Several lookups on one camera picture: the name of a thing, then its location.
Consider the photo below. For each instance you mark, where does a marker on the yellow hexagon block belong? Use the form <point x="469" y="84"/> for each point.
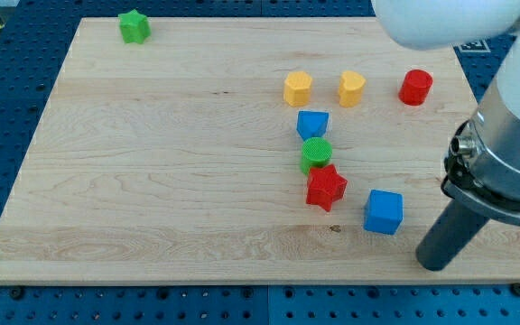
<point x="297" y="88"/>

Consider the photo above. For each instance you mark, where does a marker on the green star block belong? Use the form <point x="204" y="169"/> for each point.
<point x="134" y="27"/>

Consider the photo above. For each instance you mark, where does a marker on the light wooden board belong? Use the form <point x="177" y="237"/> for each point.
<point x="177" y="161"/>

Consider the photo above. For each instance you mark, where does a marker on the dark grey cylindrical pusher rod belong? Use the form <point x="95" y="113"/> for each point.
<point x="451" y="232"/>

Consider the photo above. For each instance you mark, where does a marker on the green cylinder block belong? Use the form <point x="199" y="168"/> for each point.
<point x="316" y="152"/>

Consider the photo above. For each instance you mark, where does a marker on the black and white fiducial tag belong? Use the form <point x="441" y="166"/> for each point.
<point x="480" y="46"/>

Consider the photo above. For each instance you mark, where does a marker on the red cylinder block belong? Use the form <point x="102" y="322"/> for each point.
<point x="415" y="87"/>

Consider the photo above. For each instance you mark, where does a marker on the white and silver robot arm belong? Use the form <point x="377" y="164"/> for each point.
<point x="483" y="161"/>

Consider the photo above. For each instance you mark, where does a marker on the yellow heart block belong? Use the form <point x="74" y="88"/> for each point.
<point x="351" y="87"/>

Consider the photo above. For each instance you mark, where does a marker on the red star block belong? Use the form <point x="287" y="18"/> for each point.
<point x="325" y="186"/>

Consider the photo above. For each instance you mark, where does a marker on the blue cube block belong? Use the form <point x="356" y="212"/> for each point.
<point x="384" y="212"/>

